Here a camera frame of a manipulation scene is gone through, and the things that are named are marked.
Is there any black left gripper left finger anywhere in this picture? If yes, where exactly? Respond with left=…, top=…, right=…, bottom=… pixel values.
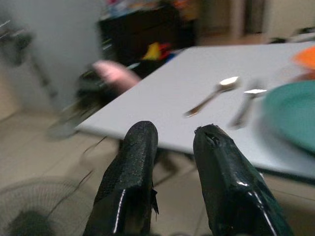
left=83, top=120, right=159, bottom=236

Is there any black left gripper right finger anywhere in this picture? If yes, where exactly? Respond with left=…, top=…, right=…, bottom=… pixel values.
left=192, top=124, right=295, bottom=236

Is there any silver metal fork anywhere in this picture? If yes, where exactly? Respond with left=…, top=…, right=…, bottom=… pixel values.
left=228, top=86, right=268, bottom=129

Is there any silver metal spoon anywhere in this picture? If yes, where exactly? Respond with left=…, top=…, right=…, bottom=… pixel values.
left=184, top=76, right=241, bottom=118

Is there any teal green plate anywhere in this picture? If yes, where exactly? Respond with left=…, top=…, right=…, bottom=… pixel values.
left=262, top=80, right=315, bottom=153

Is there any grey standing fan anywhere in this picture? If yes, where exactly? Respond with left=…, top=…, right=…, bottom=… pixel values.
left=0, top=178, right=93, bottom=236

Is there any chair with pink cushion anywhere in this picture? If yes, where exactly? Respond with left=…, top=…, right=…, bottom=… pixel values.
left=48, top=60, right=141, bottom=138

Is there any yellow and red toy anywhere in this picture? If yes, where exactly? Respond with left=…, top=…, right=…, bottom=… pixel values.
left=142, top=42, right=173, bottom=61

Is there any orange plastic bowl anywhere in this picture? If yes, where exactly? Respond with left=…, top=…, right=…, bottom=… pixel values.
left=290, top=46, right=315, bottom=72

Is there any dark wooden shelf cabinet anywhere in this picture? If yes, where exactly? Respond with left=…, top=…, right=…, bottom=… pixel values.
left=97, top=2, right=197, bottom=74

